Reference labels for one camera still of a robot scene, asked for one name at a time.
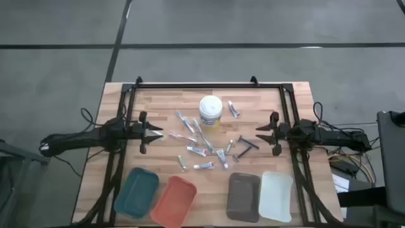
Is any yellow floor cable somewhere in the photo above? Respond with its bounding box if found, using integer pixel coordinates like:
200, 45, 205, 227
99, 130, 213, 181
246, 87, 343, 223
327, 151, 377, 184

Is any white plastic bin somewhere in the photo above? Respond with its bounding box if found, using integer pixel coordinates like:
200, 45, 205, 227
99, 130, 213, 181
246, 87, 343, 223
258, 171, 294, 224

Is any teal plastic bin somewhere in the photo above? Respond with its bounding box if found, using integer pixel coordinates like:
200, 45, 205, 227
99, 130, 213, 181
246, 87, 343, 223
113, 167, 160, 220

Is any red-ended toothpaste tube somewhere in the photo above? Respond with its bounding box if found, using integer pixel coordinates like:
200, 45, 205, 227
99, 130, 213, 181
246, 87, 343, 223
185, 145, 208, 158
192, 161, 215, 170

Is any grey translucent plastic bin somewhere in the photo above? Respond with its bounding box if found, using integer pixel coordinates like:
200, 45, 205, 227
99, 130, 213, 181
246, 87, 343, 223
225, 172, 261, 224

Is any purple-printed toothpaste tube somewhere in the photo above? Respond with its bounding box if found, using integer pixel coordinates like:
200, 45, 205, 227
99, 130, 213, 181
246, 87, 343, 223
216, 148, 229, 170

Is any grey metal stand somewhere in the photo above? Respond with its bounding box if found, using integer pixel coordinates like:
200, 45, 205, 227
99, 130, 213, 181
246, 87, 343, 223
0, 138, 51, 228

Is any white paper sheet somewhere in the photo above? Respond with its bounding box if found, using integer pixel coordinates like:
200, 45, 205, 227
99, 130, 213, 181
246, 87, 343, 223
332, 173, 351, 194

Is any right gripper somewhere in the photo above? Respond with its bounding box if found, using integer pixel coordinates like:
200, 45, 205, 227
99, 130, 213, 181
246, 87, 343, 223
255, 111, 291, 157

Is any black power brick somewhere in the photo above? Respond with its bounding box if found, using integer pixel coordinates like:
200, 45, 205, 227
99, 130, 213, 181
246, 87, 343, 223
328, 160, 360, 175

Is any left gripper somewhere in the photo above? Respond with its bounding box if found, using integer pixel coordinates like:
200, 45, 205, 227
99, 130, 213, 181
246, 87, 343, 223
130, 110, 165, 155

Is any Lysol wipes canister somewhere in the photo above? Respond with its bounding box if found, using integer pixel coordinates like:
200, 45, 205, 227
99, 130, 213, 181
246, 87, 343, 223
198, 94, 223, 130

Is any orange plastic bin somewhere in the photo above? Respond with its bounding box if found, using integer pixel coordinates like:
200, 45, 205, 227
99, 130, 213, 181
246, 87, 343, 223
149, 175, 198, 228

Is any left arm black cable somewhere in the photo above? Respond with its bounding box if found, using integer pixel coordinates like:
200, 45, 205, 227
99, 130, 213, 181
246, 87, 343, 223
80, 107, 105, 130

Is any blue toothbrush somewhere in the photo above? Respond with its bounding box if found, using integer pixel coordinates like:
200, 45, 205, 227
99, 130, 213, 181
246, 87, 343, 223
176, 110, 196, 134

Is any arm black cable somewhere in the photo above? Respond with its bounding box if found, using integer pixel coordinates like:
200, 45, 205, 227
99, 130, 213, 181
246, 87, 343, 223
312, 101, 327, 127
80, 107, 105, 130

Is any black equipment case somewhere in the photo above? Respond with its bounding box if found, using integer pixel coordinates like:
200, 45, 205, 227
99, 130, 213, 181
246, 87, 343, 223
375, 110, 405, 218

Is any green toothbrush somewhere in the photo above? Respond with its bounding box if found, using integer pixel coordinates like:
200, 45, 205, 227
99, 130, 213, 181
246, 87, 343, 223
192, 117, 213, 149

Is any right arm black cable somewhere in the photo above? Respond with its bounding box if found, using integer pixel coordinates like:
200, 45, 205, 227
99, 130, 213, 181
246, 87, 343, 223
312, 101, 327, 127

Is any small white toothpaste tube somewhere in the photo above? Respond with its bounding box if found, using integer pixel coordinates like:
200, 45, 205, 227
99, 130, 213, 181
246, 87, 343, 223
227, 100, 240, 119

